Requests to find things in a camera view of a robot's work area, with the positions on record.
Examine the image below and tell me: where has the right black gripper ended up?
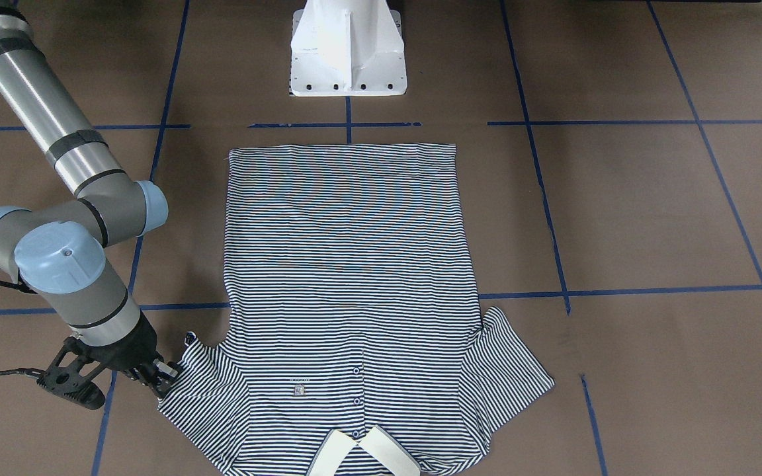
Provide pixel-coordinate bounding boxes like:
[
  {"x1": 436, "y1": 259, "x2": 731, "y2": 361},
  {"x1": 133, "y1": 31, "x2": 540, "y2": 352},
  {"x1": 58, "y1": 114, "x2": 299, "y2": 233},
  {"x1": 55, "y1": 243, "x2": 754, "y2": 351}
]
[{"x1": 87, "y1": 316, "x2": 182, "y2": 399}]

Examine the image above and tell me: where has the striped polo shirt white collar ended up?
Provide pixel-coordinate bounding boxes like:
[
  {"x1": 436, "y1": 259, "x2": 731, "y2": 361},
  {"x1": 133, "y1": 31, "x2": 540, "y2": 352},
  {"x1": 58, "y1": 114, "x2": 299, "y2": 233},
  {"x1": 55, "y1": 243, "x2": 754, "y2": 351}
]
[{"x1": 157, "y1": 143, "x2": 554, "y2": 475}]

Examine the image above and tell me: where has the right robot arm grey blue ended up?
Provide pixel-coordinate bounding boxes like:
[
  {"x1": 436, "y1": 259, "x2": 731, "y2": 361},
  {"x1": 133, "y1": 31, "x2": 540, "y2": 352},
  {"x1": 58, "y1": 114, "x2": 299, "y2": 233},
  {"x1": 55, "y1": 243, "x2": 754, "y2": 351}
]
[{"x1": 0, "y1": 1, "x2": 182, "y2": 409}]

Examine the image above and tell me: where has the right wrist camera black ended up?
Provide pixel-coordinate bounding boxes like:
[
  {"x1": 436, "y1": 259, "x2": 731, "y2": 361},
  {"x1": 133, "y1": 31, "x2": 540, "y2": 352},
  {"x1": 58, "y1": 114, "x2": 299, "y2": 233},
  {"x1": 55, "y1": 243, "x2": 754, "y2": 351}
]
[{"x1": 36, "y1": 337, "x2": 108, "y2": 410}]

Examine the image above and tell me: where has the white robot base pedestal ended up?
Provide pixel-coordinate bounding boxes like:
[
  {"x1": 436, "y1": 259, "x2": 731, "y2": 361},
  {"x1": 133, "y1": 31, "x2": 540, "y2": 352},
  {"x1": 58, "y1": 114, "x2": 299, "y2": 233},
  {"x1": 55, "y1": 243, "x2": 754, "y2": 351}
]
[{"x1": 288, "y1": 1, "x2": 408, "y2": 97}]

